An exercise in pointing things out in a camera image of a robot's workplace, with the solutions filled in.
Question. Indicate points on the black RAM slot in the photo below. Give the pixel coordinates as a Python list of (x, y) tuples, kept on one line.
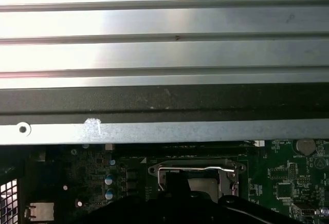
[(180, 154), (180, 147)]

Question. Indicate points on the metal socket cover frame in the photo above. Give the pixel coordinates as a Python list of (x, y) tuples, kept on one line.
[(226, 183)]

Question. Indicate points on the silver coin battery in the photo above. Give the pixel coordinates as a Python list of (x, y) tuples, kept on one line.
[(306, 145)]

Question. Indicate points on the CPU socket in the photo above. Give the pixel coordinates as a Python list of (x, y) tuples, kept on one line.
[(180, 163)]

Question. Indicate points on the green motherboard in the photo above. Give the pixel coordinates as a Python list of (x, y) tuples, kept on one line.
[(282, 177)]

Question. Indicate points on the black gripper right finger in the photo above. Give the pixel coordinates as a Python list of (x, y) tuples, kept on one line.
[(231, 213)]

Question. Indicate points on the silver rear port block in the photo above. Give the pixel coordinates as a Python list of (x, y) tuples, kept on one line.
[(41, 211)]

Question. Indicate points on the black PC case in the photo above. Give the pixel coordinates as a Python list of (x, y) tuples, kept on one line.
[(164, 100)]

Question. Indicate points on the silver CPU with green edge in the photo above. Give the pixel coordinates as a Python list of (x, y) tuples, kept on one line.
[(203, 184)]

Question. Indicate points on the silver capacitor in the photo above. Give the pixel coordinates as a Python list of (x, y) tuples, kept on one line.
[(109, 193), (109, 179)]

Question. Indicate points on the silver internal USB port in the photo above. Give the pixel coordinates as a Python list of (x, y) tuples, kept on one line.
[(306, 212)]

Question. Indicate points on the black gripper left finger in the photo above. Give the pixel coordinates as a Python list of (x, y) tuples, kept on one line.
[(133, 213)]

